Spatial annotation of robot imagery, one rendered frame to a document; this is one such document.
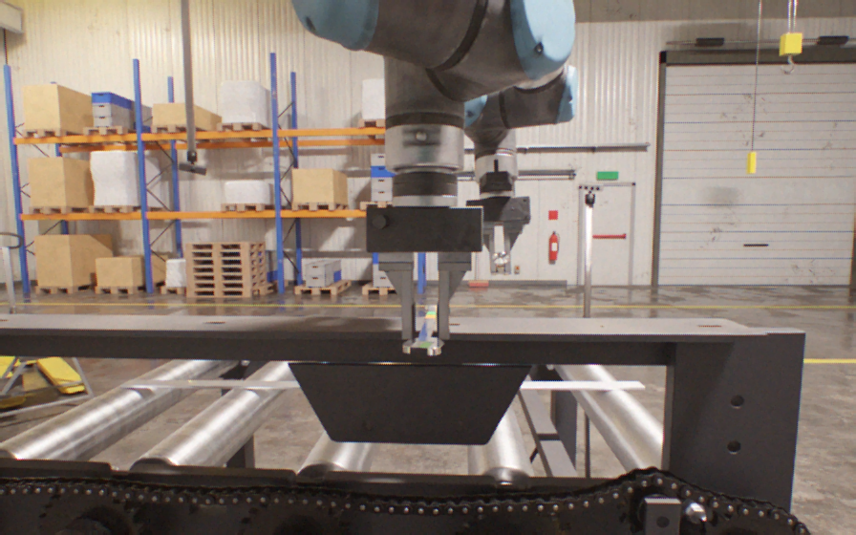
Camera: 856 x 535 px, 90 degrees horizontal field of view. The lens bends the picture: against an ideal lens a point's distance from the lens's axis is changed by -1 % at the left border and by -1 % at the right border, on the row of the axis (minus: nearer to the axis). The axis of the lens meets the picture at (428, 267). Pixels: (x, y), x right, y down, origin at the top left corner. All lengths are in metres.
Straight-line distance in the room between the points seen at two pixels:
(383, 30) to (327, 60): 10.26
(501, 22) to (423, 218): 0.21
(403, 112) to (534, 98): 0.35
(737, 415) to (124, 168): 10.31
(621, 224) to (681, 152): 1.89
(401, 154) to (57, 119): 11.08
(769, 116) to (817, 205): 2.12
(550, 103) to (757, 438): 0.57
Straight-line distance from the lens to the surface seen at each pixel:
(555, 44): 0.42
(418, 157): 0.47
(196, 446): 0.96
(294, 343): 0.67
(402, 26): 0.34
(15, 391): 4.00
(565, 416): 1.68
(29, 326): 0.80
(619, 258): 10.19
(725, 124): 11.22
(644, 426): 0.98
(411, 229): 0.49
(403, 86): 0.49
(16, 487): 0.88
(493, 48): 0.39
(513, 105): 0.82
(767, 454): 0.78
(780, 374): 0.75
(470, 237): 0.49
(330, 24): 0.33
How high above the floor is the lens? 1.30
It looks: 5 degrees down
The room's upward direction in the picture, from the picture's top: straight up
